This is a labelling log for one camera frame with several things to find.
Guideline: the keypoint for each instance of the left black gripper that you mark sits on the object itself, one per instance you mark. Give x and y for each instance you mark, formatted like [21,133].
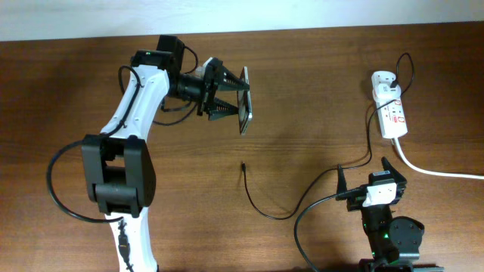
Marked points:
[210,84]

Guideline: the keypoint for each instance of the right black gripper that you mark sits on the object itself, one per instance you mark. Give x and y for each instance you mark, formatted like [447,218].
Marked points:
[398,178]

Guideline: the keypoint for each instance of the black Galaxy smartphone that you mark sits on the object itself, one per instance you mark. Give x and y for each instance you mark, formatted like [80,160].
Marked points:
[245,110]

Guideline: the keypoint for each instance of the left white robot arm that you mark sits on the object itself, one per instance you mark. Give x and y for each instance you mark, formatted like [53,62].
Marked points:
[119,173]

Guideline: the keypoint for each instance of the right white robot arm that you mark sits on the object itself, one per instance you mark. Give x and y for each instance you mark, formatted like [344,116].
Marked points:
[394,241]

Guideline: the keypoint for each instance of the white power strip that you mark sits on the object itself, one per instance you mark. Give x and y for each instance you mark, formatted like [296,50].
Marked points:
[390,113]

